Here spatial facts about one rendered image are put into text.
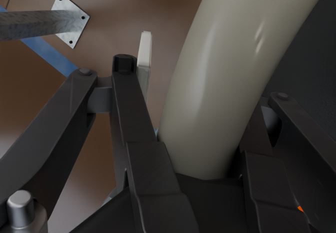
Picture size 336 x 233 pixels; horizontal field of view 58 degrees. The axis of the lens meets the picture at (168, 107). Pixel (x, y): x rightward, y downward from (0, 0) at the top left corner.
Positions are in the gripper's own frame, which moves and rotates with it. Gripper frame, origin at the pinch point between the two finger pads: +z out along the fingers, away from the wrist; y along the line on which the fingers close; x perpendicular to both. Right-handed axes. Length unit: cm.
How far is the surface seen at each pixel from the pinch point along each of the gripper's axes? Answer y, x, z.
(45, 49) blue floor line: -55, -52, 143
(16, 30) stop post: -53, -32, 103
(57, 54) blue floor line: -48, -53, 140
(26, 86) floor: -67, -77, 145
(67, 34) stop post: -42, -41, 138
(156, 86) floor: 6, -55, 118
